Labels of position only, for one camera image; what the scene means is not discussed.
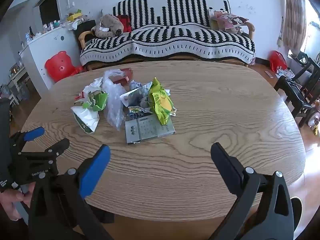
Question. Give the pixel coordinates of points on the children's toy vehicle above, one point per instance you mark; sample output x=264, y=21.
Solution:
x=315, y=120

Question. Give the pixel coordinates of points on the white papers on floor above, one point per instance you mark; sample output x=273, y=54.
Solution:
x=286, y=73

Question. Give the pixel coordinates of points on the green wrapper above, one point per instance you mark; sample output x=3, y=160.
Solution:
x=98, y=100

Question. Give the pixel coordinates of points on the red bear-shaped stool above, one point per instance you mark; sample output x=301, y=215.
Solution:
x=60, y=65

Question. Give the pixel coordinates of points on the red packet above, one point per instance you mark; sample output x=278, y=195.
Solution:
x=123, y=76

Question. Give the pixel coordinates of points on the red cushion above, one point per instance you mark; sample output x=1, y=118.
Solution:
x=126, y=23

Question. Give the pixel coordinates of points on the wooden sofa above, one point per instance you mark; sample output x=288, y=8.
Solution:
x=86, y=36

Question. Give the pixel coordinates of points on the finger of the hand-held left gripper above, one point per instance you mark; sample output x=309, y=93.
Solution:
x=33, y=133
x=60, y=146

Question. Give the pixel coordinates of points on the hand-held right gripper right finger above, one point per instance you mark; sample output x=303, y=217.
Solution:
x=225, y=166

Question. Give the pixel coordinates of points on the yellow green snack bag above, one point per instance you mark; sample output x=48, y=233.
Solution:
x=160, y=102

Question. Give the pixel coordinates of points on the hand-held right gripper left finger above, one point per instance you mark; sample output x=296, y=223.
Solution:
x=95, y=170

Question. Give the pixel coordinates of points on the white cabinet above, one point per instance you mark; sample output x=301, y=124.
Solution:
x=50, y=50

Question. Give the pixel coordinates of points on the black wooden chair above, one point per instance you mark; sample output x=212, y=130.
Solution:
x=297, y=92

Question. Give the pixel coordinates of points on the black bag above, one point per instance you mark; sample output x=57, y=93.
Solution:
x=85, y=28

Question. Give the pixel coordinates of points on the yellow box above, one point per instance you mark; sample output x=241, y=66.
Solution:
x=73, y=17

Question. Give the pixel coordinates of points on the black white patterned blanket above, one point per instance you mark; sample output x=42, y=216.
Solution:
x=175, y=35

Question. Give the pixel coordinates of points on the blue white wrapper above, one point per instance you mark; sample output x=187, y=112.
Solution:
x=135, y=85

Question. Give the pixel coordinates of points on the brown plush toy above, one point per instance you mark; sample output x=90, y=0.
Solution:
x=107, y=26

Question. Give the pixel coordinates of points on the pink floral pillow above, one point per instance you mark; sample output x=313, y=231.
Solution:
x=228, y=21

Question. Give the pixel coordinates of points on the small flat card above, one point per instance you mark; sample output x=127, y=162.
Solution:
x=269, y=74

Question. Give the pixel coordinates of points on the white silver printed wrapper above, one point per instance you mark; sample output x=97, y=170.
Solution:
x=135, y=96

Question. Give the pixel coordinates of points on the white green snack packet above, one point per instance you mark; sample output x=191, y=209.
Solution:
x=86, y=118

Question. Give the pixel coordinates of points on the grey carton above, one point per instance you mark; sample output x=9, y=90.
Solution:
x=145, y=131

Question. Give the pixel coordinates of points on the red plastic bag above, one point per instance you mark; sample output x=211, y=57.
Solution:
x=277, y=61

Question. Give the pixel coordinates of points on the brown patterned curtain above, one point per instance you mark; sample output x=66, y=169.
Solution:
x=295, y=17

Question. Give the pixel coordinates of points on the person's left hand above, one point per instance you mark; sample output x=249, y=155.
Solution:
x=11, y=202

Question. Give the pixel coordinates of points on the cluster of small bottles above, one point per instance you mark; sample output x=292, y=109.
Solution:
x=47, y=28

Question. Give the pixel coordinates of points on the clear plastic bag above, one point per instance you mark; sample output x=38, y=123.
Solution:
x=113, y=100

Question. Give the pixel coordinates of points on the blue yellow torn wrapper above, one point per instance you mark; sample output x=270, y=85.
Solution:
x=137, y=110

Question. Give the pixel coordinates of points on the white storage shelf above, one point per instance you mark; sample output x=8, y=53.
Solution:
x=15, y=80

